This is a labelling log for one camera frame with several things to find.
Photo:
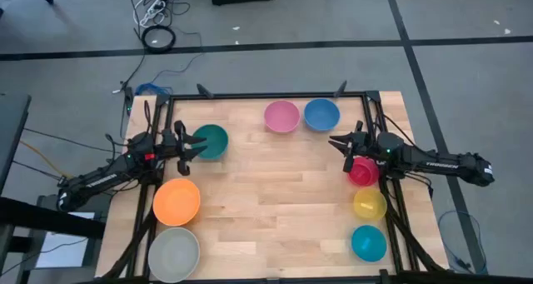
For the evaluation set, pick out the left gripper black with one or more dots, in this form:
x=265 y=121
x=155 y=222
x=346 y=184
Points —
x=171 y=144

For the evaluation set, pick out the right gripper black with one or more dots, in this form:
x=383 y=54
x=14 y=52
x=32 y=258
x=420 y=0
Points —
x=364 y=144

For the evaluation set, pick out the dark green plastic bowl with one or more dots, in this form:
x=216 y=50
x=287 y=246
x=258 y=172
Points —
x=216 y=140

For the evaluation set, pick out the blue plastic bowl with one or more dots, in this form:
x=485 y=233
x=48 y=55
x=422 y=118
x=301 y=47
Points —
x=322 y=114

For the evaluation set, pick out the pink plastic bowl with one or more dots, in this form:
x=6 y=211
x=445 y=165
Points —
x=282 y=116

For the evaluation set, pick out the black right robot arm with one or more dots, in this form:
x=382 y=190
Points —
x=437 y=163

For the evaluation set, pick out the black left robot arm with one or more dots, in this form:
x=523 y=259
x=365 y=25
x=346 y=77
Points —
x=100 y=179

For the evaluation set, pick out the black cart with white shelf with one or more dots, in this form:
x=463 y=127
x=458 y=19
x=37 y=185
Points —
x=54 y=223

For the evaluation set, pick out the red cup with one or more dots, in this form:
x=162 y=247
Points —
x=365 y=173

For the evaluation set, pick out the red tape tag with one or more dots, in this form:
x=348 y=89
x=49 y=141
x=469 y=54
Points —
x=149 y=155

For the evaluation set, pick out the yellow cup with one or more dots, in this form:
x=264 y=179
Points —
x=370 y=204

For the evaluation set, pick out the black adapter box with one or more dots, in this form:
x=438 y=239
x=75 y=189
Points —
x=128 y=96

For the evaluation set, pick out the grey plastic bowl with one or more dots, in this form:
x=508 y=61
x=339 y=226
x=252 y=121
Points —
x=173 y=255

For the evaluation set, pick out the dark grey desk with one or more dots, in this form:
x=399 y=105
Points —
x=12 y=134

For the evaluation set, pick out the black frame clamp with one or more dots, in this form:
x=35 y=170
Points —
x=340 y=89

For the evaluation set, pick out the black aluminium table frame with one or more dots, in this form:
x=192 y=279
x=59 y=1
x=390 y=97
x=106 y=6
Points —
x=266 y=96

